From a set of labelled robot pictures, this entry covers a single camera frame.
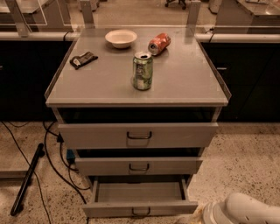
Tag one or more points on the grey bottom drawer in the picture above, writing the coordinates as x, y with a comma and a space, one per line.
139, 196

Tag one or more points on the grey drawer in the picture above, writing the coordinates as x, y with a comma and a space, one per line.
117, 166
139, 196
138, 135

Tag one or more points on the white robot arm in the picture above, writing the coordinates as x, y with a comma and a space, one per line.
239, 208

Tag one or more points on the grey drawer cabinet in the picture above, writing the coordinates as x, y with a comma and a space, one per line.
185, 88

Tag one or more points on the grey top drawer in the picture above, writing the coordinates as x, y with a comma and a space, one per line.
138, 135

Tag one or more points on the grey middle drawer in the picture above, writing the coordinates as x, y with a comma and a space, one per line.
117, 166

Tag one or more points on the green soda can upright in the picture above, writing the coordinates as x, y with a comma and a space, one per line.
142, 70

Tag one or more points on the orange soda can lying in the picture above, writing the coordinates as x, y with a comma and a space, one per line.
159, 43

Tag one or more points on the white bowl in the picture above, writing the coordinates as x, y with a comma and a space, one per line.
121, 39

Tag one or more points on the dark snack bar packet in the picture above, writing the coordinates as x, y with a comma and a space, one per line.
80, 61

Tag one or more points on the blue power plug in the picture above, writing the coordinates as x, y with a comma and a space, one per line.
70, 157

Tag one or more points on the black floor bar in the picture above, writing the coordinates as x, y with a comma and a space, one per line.
16, 208

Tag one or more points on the white horizontal rail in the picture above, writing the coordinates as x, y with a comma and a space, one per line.
208, 37

